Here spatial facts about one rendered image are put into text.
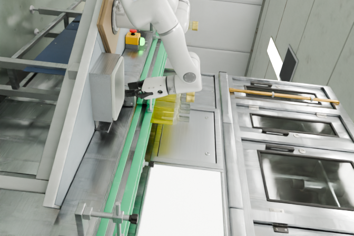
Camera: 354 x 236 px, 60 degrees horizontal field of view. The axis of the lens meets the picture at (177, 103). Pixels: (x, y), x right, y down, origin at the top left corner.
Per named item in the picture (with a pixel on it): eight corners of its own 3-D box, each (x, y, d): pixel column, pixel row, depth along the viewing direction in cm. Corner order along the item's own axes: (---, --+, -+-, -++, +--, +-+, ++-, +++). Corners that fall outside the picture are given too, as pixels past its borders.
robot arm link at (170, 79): (176, 99, 119) (169, 100, 120) (177, 87, 127) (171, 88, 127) (173, 82, 115) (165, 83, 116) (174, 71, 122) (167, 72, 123)
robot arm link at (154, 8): (178, 10, 116) (144, 28, 120) (149, -44, 105) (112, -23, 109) (178, 25, 102) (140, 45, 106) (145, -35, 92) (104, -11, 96)
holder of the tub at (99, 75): (94, 130, 126) (112, 133, 126) (88, 72, 111) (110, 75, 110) (105, 106, 140) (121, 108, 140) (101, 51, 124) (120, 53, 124)
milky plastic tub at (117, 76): (94, 121, 123) (115, 123, 123) (89, 72, 110) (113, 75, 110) (105, 97, 137) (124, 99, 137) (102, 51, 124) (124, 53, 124)
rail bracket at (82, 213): (59, 239, 89) (136, 248, 89) (50, 203, 80) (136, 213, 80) (65, 224, 93) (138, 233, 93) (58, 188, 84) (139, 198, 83)
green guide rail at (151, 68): (136, 90, 141) (154, 92, 141) (136, 88, 141) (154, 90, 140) (170, -11, 284) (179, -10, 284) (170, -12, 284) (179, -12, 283)
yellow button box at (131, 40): (124, 48, 169) (138, 49, 169) (124, 35, 165) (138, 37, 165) (127, 42, 175) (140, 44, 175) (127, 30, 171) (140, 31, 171)
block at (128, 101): (119, 106, 141) (135, 108, 141) (119, 89, 136) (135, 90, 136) (121, 101, 144) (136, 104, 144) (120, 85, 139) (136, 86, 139)
